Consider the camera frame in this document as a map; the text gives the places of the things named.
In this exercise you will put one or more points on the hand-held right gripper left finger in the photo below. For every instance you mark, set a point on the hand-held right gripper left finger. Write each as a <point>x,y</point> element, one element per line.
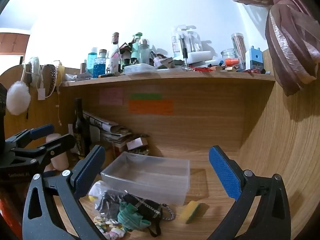
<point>91,171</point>

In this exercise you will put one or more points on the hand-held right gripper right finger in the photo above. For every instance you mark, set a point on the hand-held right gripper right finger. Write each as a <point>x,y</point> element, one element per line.
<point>225,173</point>

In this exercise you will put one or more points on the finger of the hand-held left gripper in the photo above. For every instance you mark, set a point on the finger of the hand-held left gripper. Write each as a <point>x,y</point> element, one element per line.
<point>57,143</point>
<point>42,130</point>

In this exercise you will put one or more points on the yellow green sponge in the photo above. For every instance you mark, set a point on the yellow green sponge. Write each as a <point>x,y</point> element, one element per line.
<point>192,212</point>

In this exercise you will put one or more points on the clear plastic storage box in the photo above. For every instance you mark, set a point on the clear plastic storage box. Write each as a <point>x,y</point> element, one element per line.
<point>150,177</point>

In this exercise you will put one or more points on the green cloth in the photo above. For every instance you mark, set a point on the green cloth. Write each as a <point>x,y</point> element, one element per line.
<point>130,216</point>

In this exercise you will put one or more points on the floral cloth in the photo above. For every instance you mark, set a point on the floral cloth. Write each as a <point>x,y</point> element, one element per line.
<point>112,231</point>

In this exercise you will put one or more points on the cardboard tube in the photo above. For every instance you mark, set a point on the cardboard tube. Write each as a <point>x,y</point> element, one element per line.
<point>60,160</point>

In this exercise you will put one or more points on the dark wine bottle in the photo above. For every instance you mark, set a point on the dark wine bottle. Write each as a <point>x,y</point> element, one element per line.
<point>80,132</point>

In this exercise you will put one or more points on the white pompom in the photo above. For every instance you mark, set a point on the white pompom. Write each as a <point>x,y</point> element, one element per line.
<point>18,98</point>

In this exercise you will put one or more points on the stack of newspapers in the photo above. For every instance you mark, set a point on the stack of newspapers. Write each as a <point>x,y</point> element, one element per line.
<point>107,127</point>

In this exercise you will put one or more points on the clear cup with small items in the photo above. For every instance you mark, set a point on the clear cup with small items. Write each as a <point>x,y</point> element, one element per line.
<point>138,152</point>

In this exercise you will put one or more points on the small white brown box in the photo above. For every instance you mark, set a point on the small white brown box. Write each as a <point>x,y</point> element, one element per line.
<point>135,143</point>

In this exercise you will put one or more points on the brown patterned headband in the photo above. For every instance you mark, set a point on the brown patterned headband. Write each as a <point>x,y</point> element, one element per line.
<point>52,77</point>

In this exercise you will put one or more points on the white fluffy headband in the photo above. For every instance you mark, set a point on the white fluffy headband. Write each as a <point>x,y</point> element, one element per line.
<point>35,66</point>

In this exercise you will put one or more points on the pink sticky note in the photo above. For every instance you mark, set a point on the pink sticky note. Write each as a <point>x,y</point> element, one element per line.
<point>111,96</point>

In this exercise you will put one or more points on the blue liquid glass bottle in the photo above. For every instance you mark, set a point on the blue liquid glass bottle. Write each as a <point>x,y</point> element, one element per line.
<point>99,68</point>

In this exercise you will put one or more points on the teal bottle with white cap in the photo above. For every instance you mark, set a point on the teal bottle with white cap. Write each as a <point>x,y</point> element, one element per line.
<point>91,60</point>

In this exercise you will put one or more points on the orange sticky note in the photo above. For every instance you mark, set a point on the orange sticky note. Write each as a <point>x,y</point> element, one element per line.
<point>150,107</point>

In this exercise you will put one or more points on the green sticky note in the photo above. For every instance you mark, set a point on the green sticky note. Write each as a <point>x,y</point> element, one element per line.
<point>146,96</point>

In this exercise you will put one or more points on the brown wardrobe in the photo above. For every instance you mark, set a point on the brown wardrobe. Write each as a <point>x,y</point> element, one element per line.
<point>12,42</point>

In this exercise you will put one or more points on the floral print bottle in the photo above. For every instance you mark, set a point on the floral print bottle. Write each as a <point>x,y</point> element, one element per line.
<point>112,65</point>

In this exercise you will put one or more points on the wooden shelf board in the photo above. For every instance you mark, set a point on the wooden shelf board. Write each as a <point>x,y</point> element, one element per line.
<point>175,78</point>

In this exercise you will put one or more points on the clear plastic tray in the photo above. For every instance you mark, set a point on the clear plastic tray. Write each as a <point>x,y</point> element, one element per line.
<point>140,68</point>

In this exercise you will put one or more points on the tall clear bottle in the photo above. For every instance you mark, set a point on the tall clear bottle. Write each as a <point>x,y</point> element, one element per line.
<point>115,45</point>

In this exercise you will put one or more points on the white blue box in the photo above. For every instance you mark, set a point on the white blue box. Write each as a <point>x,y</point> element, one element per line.
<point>253,58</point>

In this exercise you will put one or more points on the glass jar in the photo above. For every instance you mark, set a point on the glass jar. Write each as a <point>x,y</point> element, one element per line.
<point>228,54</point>

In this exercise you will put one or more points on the white foam block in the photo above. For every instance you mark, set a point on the white foam block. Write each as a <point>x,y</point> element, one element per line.
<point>200,57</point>

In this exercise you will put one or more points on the mint green pump bottle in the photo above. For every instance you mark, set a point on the mint green pump bottle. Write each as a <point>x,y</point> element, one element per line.
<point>136,48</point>

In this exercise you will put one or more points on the clear bottle with silver cap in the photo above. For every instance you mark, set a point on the clear bottle with silver cap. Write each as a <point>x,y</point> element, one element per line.
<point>144,52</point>

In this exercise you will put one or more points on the tall clear tube of sticks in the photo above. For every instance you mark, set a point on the tall clear tube of sticks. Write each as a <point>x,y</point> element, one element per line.
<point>239,47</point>

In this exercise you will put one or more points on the pink curtain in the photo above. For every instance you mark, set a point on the pink curtain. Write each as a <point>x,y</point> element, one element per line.
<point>287,55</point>

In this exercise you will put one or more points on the clear blister pack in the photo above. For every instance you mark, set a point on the clear blister pack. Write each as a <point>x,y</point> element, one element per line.
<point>186,42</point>

